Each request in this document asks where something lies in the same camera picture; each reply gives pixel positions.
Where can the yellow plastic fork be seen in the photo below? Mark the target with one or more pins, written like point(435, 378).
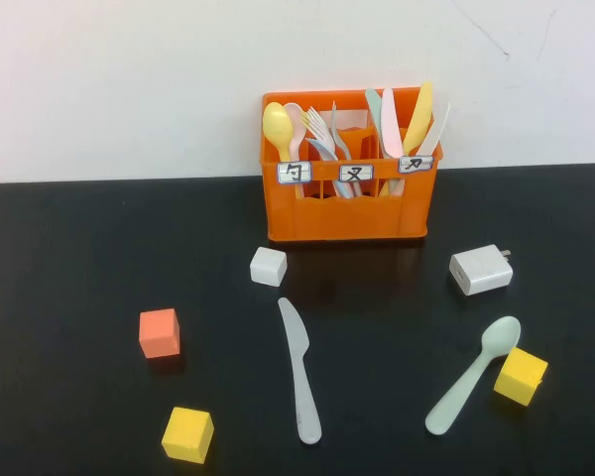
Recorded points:
point(308, 121)

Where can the yellow plastic knife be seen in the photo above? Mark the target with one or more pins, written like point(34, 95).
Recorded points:
point(419, 119)

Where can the light green plastic spoon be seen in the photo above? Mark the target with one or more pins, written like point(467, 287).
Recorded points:
point(501, 334)

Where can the paper label knife character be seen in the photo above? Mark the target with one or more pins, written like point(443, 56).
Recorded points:
point(416, 164)

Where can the grey plastic fork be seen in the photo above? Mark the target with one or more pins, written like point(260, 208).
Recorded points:
point(338, 139)

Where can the paper label fork character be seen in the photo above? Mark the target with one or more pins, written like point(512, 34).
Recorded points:
point(356, 173)

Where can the light green plastic knife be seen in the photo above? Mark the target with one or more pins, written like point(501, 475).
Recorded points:
point(373, 104)

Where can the orange foam cube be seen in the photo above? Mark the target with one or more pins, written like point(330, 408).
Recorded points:
point(159, 334)

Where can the light blue plastic fork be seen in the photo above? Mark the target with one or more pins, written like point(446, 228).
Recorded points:
point(322, 149)

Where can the white plastic knife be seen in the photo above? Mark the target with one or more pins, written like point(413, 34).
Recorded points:
point(436, 131)

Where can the white USB wall charger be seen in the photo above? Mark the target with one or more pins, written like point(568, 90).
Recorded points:
point(481, 270)

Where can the yellow plastic spoon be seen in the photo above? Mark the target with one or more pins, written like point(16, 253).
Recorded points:
point(277, 126)

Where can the yellow foam cube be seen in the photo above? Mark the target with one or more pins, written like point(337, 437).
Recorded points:
point(520, 377)
point(186, 436)

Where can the white plastic fork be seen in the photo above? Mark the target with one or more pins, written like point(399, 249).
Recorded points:
point(323, 133)

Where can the white foam cube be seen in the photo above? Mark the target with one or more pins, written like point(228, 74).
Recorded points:
point(268, 268)

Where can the paper label spoon character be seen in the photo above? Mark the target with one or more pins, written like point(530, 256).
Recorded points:
point(294, 172)

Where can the orange plastic cutlery crate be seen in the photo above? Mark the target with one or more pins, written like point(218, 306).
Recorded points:
point(347, 218)

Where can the grey plastic knife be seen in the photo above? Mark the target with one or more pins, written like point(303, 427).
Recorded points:
point(300, 367)

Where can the pink plastic spoon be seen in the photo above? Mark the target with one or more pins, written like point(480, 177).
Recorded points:
point(298, 124)

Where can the pale pink plastic knife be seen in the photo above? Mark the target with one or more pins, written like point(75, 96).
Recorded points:
point(391, 129)

